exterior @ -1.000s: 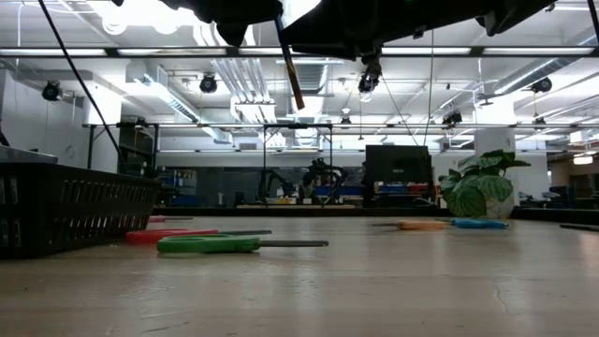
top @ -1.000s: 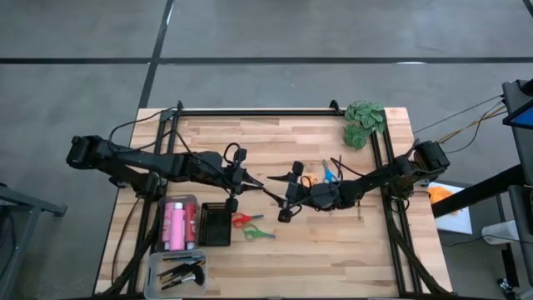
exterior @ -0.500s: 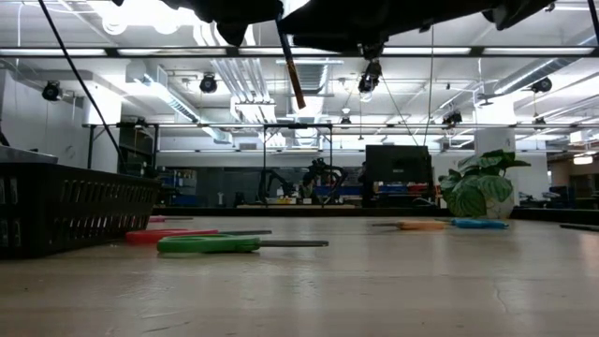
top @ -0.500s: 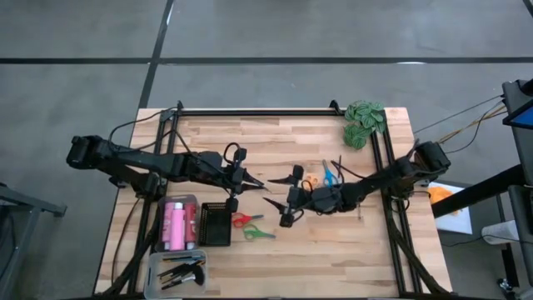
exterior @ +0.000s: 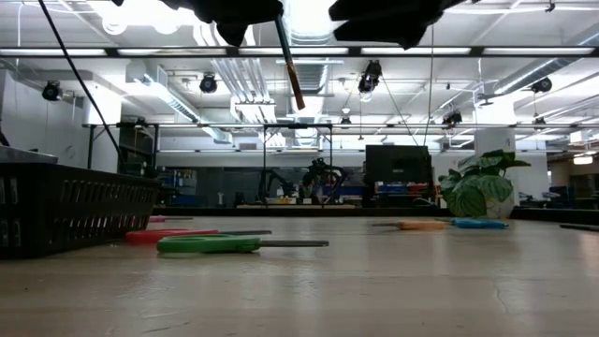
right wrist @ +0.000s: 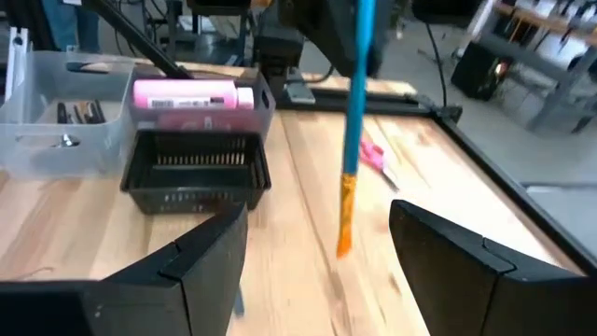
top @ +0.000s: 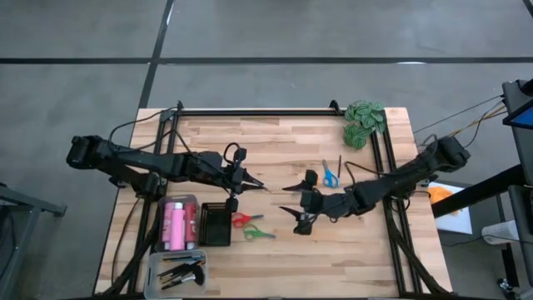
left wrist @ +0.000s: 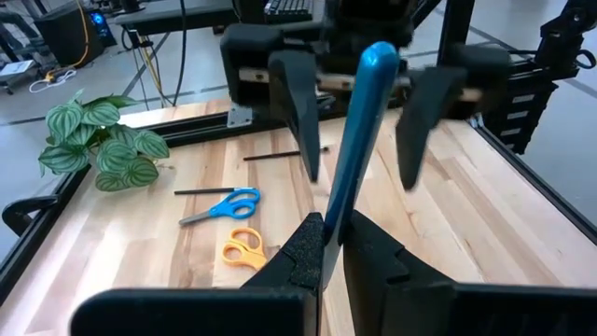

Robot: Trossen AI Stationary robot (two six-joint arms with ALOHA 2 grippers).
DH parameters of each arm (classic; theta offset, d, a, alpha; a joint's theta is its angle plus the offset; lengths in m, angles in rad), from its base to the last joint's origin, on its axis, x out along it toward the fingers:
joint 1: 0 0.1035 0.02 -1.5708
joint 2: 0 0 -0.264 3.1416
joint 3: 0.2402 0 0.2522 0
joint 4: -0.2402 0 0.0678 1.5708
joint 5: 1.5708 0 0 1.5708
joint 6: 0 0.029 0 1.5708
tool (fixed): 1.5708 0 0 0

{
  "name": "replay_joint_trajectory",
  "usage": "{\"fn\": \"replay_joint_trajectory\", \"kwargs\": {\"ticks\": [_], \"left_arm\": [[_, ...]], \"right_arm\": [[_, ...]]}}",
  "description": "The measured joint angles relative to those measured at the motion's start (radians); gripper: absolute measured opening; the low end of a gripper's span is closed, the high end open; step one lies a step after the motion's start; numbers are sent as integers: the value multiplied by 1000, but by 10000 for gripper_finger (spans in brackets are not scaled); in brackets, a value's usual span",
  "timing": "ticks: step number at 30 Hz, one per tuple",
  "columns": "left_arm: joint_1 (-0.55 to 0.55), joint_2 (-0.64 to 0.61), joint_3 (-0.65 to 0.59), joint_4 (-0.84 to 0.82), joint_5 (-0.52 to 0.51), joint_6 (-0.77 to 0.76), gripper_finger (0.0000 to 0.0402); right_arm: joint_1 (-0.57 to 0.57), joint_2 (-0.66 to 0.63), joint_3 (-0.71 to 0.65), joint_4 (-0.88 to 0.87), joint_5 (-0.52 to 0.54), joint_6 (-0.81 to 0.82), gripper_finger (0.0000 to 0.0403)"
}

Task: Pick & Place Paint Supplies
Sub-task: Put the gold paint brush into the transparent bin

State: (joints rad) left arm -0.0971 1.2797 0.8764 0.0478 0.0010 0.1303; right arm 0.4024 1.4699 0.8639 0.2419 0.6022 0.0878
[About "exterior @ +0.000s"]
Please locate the background black robot arm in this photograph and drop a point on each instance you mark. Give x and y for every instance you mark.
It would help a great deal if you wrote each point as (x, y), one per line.
(323, 175)
(276, 180)

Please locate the black background rig frame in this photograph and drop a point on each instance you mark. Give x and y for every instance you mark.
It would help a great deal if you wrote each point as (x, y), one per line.
(297, 126)

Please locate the dark shelf unit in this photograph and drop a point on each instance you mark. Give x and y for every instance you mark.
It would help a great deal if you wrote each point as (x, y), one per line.
(135, 159)

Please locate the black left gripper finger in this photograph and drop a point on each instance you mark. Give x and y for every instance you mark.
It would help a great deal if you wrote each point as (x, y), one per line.
(234, 9)
(234, 33)

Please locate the black monitor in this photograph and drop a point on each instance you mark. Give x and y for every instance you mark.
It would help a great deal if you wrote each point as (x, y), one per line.
(398, 164)

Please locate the pink scissors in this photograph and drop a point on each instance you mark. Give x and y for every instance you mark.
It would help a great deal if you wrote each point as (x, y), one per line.
(159, 219)

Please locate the gold ferrule black paintbrush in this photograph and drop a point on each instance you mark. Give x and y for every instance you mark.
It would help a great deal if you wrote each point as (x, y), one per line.
(290, 65)

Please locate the silver ventilation duct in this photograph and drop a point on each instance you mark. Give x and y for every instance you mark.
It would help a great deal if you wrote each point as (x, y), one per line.
(309, 75)

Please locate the black light bar crossbeam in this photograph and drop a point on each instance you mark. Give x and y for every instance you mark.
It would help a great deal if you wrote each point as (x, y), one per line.
(354, 51)

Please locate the white column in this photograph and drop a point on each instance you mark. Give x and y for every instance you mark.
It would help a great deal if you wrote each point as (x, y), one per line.
(493, 140)

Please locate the black ceiling spot lamp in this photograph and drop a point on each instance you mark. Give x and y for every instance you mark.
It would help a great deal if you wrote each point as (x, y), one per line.
(208, 84)
(452, 119)
(370, 75)
(51, 91)
(542, 85)

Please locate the blue scissors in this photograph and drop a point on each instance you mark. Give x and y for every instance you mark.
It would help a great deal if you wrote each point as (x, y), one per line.
(479, 224)

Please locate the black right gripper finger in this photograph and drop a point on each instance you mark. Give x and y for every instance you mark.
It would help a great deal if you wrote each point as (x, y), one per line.
(388, 9)
(393, 33)

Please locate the green scissors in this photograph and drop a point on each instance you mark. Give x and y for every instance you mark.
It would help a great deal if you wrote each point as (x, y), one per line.
(206, 244)

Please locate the red scissors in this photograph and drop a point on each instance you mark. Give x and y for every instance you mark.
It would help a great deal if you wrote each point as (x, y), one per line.
(164, 236)

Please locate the potted green striped plant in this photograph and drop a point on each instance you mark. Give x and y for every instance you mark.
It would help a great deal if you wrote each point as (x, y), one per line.
(482, 187)

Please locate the orange scissors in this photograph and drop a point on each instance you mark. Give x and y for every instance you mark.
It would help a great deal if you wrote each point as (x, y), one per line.
(421, 225)

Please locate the black mesh basket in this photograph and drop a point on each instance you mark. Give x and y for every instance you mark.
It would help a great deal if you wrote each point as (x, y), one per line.
(70, 210)

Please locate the blue storage bins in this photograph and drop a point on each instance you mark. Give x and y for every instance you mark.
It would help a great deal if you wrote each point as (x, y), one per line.
(393, 189)

